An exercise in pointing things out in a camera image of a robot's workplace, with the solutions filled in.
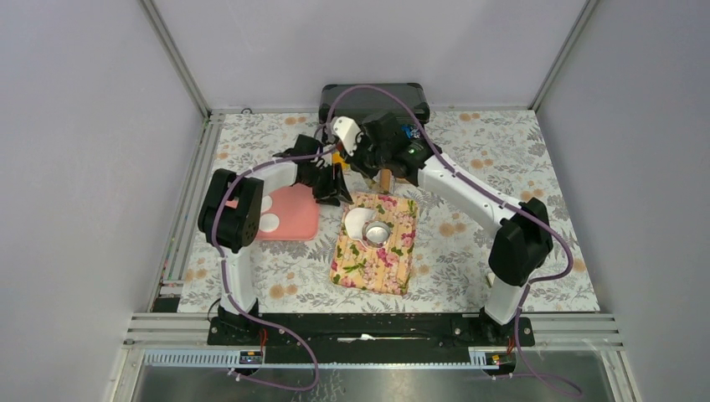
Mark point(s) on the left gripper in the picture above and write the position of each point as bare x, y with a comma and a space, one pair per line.
335, 190

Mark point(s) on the wooden double-ended rolling pin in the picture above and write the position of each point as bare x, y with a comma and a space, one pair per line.
385, 181

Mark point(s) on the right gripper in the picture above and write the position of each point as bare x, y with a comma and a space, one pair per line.
351, 153

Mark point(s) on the floral yellow tray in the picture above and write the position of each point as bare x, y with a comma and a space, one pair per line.
383, 261

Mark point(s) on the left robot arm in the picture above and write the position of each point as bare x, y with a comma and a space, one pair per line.
231, 210

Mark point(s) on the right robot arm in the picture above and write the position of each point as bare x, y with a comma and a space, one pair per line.
520, 231

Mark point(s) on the white dough ball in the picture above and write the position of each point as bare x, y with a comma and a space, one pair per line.
355, 221

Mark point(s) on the black poker chip case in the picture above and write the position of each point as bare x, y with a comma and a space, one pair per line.
359, 104

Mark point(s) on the white dough wrapper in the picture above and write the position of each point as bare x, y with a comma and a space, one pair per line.
269, 223
266, 204

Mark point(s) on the orange green sticky notes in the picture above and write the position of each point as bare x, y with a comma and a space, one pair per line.
338, 159

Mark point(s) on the pink plastic tray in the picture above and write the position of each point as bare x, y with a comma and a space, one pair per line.
298, 212

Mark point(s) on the white dough wrapper upper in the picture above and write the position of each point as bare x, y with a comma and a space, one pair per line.
266, 204

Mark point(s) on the blue small blind button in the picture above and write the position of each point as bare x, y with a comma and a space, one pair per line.
411, 132

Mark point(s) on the white dough wrapper lower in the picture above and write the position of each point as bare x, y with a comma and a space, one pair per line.
269, 223

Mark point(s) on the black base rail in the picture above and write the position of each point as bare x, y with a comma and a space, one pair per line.
360, 338

